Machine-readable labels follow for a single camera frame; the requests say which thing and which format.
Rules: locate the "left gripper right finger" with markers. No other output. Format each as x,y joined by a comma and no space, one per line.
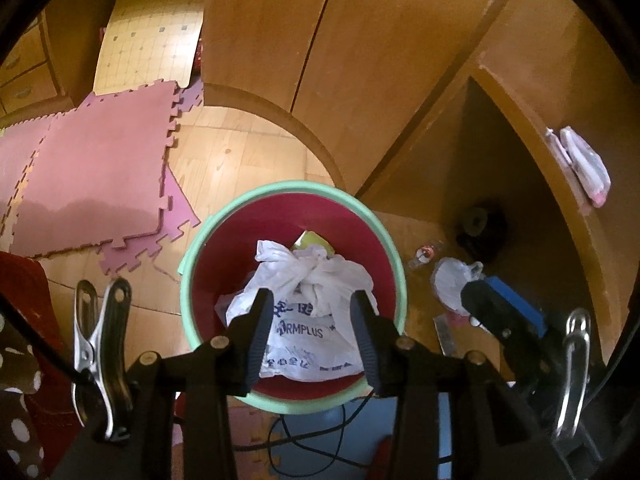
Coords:
376,341

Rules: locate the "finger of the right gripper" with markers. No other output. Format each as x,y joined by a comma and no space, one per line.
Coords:
533,315
512,330

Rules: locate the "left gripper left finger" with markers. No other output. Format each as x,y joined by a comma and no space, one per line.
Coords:
248,334

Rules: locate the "white printed plastic bag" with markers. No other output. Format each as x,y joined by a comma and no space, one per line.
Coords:
311,337

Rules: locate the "red green trash bin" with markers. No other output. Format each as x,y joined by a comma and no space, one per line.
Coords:
222,255

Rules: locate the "metal spring clamp right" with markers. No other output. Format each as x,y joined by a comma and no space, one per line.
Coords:
576,352

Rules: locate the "metal spring clamp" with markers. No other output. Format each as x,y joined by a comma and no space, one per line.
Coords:
576,352
99,326

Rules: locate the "silver squeezed tube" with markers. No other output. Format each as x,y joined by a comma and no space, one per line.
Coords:
446,341

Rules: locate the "clear plastic bag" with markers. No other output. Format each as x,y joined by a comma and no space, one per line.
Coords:
449,277

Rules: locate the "small clear plastic bottle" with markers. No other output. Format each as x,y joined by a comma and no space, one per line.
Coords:
425,254

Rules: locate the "black round speaker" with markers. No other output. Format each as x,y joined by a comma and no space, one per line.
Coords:
484,231

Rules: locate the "purple foam floor mat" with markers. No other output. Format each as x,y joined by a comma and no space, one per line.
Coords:
172,219

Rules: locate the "metal spring clamp left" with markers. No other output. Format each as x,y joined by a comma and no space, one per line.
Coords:
99,326

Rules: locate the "pink plastic wrapper pack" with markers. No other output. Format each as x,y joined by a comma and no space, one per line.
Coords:
574,152

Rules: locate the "wooden corner shelf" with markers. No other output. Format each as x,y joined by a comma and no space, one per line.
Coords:
539,64

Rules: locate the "brown polka dot cloth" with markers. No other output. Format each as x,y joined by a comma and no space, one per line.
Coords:
38,421

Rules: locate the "pink foam floor mat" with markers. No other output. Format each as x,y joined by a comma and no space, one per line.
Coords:
98,174

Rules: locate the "wooden cabinet with doors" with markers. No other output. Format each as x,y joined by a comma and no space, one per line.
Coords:
345,76

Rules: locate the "yellow grid board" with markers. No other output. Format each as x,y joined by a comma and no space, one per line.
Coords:
146,41

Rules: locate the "wooden desk with drawers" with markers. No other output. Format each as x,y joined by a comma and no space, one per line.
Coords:
30,85

